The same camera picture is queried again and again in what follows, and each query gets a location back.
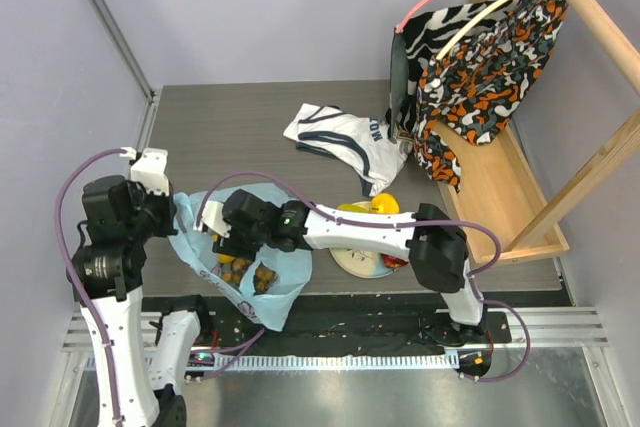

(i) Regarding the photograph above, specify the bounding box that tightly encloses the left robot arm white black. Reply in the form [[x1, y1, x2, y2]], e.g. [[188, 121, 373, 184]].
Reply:
[[72, 175, 213, 426]]

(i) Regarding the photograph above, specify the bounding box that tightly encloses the white jersey with navy trim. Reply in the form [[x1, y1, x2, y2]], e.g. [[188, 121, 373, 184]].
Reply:
[[283, 103, 412, 197]]

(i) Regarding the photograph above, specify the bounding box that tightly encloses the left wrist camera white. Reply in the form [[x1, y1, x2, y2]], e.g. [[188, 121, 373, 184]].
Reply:
[[122, 147, 170, 196]]

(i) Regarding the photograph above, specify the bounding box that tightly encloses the cream hanger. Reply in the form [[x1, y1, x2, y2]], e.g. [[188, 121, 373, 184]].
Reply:
[[436, 0, 512, 60]]

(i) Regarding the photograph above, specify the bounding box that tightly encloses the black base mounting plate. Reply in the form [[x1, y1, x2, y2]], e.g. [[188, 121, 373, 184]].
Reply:
[[142, 292, 512, 357]]

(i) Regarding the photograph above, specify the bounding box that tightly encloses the zebra print garment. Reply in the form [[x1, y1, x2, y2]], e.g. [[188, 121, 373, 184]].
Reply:
[[382, 1, 490, 143]]

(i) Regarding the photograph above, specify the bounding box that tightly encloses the wooden clothes rack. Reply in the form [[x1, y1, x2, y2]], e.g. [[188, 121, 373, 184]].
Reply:
[[444, 0, 639, 265]]

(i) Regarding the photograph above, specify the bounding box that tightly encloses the red fake apple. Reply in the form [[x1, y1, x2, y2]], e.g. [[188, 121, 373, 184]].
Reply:
[[381, 254, 408, 270]]

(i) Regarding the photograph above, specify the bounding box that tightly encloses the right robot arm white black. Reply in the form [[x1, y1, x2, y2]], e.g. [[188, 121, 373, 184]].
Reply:
[[198, 188, 488, 342]]

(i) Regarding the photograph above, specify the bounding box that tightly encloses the white slotted cable duct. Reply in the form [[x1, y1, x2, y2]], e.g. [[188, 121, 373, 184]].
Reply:
[[87, 352, 460, 371]]

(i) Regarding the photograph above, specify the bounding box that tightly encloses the cream and blue plate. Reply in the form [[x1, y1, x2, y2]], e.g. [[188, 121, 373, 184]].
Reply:
[[330, 200, 406, 279]]

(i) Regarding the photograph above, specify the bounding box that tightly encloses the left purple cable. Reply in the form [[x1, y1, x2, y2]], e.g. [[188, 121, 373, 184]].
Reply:
[[53, 146, 139, 427]]

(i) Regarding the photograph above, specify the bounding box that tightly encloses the yellow fake banana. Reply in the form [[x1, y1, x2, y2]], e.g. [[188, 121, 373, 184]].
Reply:
[[337, 202, 370, 213]]

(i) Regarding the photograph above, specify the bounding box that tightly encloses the yellow fake pear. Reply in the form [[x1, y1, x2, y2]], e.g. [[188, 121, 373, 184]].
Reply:
[[369, 192, 400, 215]]

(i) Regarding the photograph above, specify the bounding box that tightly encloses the light blue plastic bag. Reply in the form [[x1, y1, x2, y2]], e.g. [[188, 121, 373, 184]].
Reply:
[[169, 192, 312, 332]]

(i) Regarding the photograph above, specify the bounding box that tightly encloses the aluminium frame post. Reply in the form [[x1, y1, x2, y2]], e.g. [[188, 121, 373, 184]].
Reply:
[[59, 0, 156, 101]]

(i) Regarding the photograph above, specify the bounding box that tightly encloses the orange camouflage print garment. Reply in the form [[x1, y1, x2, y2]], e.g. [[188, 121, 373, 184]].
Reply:
[[412, 0, 568, 189]]

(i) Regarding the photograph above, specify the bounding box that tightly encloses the yellow fake lemon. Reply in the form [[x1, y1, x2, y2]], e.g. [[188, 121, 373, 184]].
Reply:
[[212, 234, 236, 264]]

